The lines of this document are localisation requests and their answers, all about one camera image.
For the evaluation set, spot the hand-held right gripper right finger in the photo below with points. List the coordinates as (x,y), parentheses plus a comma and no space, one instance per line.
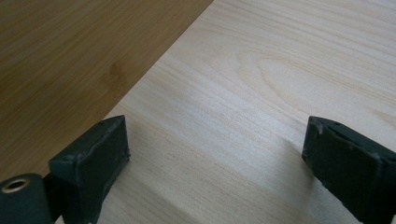
(351,165)

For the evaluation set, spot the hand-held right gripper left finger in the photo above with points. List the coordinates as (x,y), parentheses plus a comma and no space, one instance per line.
(93,161)

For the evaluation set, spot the wooden tea box with glass lid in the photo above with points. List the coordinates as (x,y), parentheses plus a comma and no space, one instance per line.
(62,62)

